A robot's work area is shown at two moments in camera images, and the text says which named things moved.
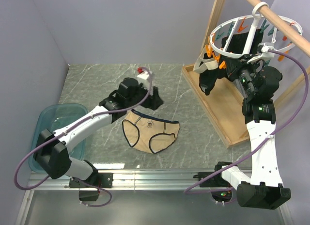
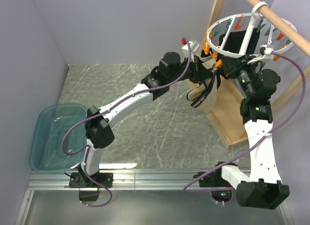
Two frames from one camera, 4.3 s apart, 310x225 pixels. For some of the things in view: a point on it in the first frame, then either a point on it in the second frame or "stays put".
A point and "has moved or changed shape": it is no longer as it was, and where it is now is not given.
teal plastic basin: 54,117 stays put
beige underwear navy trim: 153,135 to 200,96
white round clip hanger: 266,53 has moved or changed shape
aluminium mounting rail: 176,180 stays put
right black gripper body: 245,72 stays put
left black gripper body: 141,95 to 192,72
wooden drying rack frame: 217,97 stays put
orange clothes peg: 222,65 has moved or changed shape
